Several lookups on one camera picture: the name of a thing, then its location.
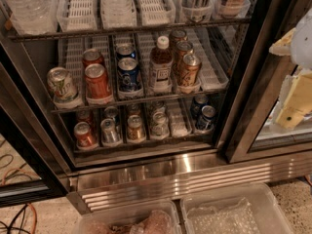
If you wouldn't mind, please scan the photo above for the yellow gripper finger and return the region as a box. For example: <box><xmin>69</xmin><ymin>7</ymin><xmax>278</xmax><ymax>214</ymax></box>
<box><xmin>269</xmin><ymin>28</ymin><xmax>295</xmax><ymax>56</ymax></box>
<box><xmin>275</xmin><ymin>73</ymin><xmax>312</xmax><ymax>130</ymax></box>

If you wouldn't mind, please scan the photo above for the green white 7up can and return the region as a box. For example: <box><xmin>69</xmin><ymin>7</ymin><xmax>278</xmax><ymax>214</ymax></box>
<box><xmin>47</xmin><ymin>67</ymin><xmax>78</xmax><ymax>102</ymax></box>

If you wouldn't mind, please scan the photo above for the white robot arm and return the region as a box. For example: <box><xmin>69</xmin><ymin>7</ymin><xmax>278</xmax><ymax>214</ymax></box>
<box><xmin>269</xmin><ymin>9</ymin><xmax>312</xmax><ymax>133</ymax></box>

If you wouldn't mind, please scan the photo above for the right fridge glass door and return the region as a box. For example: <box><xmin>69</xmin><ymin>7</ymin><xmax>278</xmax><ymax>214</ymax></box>
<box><xmin>224</xmin><ymin>0</ymin><xmax>312</xmax><ymax>163</ymax></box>

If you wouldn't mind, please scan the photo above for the white empty shelf tray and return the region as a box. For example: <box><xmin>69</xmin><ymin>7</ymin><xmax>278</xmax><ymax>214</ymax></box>
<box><xmin>186</xmin><ymin>28</ymin><xmax>228</xmax><ymax>91</ymax></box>

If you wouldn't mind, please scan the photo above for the front brown root beer can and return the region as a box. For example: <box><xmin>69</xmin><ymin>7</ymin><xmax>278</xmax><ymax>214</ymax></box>
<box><xmin>178</xmin><ymin>54</ymin><xmax>202</xmax><ymax>87</ymax></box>

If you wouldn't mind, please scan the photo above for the brown root beer can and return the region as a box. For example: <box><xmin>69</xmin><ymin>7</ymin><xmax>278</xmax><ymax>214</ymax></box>
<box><xmin>169</xmin><ymin>29</ymin><xmax>187</xmax><ymax>49</ymax></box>
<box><xmin>178</xmin><ymin>54</ymin><xmax>202</xmax><ymax>87</ymax></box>
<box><xmin>173</xmin><ymin>40</ymin><xmax>194</xmax><ymax>75</ymax></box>

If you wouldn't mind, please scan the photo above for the bottom front blue can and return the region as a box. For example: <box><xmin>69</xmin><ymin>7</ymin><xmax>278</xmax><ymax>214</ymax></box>
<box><xmin>196</xmin><ymin>105</ymin><xmax>216</xmax><ymax>131</ymax></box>

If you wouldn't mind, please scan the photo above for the bottom rear blue can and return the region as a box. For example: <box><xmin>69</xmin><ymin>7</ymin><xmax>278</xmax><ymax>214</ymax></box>
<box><xmin>190</xmin><ymin>95</ymin><xmax>209</xmax><ymax>119</ymax></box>

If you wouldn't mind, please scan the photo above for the middle brown root beer can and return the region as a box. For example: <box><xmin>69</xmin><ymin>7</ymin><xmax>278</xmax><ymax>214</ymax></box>
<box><xmin>173</xmin><ymin>40</ymin><xmax>194</xmax><ymax>75</ymax></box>

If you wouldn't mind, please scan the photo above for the rear brown root beer can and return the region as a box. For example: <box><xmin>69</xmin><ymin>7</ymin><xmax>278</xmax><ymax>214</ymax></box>
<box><xmin>169</xmin><ymin>29</ymin><xmax>187</xmax><ymax>49</ymax></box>

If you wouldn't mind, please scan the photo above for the bottom white can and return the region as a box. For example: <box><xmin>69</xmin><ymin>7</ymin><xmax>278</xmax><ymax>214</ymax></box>
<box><xmin>151</xmin><ymin>111</ymin><xmax>169</xmax><ymax>137</ymax></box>

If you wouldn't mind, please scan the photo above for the front blue pepsi can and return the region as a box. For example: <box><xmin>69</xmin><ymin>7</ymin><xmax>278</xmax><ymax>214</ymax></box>
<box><xmin>117</xmin><ymin>58</ymin><xmax>141</xmax><ymax>92</ymax></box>

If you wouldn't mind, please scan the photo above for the blue pepsi can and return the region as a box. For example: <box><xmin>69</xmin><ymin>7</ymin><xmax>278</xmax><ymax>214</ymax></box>
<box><xmin>117</xmin><ymin>58</ymin><xmax>141</xmax><ymax>92</ymax></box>
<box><xmin>116</xmin><ymin>43</ymin><xmax>137</xmax><ymax>60</ymax></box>

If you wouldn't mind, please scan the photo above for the rear blue pepsi can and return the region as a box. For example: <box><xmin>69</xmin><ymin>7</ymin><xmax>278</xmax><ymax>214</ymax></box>
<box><xmin>116</xmin><ymin>43</ymin><xmax>137</xmax><ymax>60</ymax></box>

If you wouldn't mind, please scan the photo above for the bottom gold brown can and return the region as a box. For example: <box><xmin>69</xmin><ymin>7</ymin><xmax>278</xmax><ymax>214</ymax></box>
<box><xmin>127</xmin><ymin>115</ymin><xmax>145</xmax><ymax>140</ymax></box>

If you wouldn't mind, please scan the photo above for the front orange soda can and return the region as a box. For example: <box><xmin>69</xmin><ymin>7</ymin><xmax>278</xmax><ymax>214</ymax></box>
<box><xmin>85</xmin><ymin>63</ymin><xmax>111</xmax><ymax>98</ymax></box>

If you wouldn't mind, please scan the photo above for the orange soda can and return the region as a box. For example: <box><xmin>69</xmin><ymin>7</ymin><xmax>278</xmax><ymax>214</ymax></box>
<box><xmin>85</xmin><ymin>63</ymin><xmax>111</xmax><ymax>98</ymax></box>
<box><xmin>82</xmin><ymin>48</ymin><xmax>104</xmax><ymax>67</ymax></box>

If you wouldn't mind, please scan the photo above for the rear orange soda can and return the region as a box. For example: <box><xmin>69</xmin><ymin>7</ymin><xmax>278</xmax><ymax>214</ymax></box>
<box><xmin>82</xmin><ymin>48</ymin><xmax>104</xmax><ymax>67</ymax></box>

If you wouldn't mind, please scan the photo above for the bottom silver can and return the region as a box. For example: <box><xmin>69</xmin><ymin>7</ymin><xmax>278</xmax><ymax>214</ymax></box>
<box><xmin>100</xmin><ymin>118</ymin><xmax>120</xmax><ymax>143</ymax></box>

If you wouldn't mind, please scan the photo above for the bottom front orange can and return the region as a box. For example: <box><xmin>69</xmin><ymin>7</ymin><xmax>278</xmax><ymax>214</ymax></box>
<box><xmin>74</xmin><ymin>122</ymin><xmax>97</xmax><ymax>147</ymax></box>

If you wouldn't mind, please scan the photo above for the left open fridge door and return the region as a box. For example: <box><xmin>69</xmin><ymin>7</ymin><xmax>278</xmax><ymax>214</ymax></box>
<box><xmin>0</xmin><ymin>42</ymin><xmax>71</xmax><ymax>209</ymax></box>

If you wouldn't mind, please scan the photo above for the right clear plastic bin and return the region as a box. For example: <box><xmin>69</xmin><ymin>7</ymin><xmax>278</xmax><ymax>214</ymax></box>
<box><xmin>180</xmin><ymin>183</ymin><xmax>294</xmax><ymax>234</ymax></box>

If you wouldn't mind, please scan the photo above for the clear plastic bin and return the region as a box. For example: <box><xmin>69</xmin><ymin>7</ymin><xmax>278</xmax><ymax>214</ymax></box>
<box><xmin>72</xmin><ymin>200</ymin><xmax>182</xmax><ymax>234</ymax></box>
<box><xmin>180</xmin><ymin>183</ymin><xmax>294</xmax><ymax>234</ymax></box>

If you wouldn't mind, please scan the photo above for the brown tea bottle white cap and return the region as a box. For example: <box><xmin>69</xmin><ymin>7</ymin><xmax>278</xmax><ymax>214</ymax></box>
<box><xmin>149</xmin><ymin>36</ymin><xmax>173</xmax><ymax>89</ymax></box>

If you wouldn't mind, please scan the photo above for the left clear plastic bin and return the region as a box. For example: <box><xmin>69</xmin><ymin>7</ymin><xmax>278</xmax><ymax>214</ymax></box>
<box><xmin>72</xmin><ymin>200</ymin><xmax>182</xmax><ymax>234</ymax></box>

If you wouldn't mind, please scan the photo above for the clear water bottle top left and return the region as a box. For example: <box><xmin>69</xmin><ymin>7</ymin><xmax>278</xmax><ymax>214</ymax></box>
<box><xmin>5</xmin><ymin>0</ymin><xmax>59</xmax><ymax>35</ymax></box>

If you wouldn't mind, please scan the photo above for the orange cable on floor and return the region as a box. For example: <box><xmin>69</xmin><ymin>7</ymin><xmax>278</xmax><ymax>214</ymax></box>
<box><xmin>25</xmin><ymin>202</ymin><xmax>38</xmax><ymax>234</ymax></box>

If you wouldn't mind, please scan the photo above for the black cable on floor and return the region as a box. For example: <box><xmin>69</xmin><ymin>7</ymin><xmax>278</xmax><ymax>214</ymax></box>
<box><xmin>0</xmin><ymin>204</ymin><xmax>30</xmax><ymax>234</ymax></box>

